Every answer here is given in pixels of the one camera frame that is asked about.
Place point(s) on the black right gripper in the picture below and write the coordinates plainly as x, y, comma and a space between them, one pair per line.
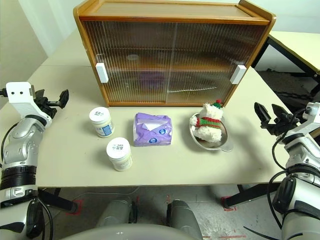
281, 123

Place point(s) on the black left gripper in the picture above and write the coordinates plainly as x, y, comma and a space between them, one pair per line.
47, 106

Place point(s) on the white jar blue label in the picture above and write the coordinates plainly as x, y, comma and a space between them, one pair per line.
119, 155
101, 123

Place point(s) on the steel plate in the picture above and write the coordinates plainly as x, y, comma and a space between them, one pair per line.
222, 143

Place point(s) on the white plush bear toy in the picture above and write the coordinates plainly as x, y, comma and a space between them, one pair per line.
208, 125

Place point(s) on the ribbed translucent sliding door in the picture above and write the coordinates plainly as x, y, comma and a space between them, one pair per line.
130, 50
212, 50

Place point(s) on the purple tissue pack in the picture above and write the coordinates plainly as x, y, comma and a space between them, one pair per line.
152, 132

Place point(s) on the wooden cabinet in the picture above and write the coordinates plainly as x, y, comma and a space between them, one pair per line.
162, 10

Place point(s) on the grey rounded robot leg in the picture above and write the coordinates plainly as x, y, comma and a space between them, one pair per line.
115, 212
183, 217

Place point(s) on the light grey curved robot torso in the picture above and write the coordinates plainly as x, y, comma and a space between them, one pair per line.
130, 232

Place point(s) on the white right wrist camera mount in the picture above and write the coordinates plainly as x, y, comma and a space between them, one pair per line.
312, 110

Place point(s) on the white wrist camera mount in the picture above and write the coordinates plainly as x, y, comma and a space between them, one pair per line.
18, 93
312, 110

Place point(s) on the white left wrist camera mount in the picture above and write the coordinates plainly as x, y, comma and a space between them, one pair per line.
18, 93

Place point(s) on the cream table black frame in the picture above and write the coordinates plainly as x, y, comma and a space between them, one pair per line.
295, 37

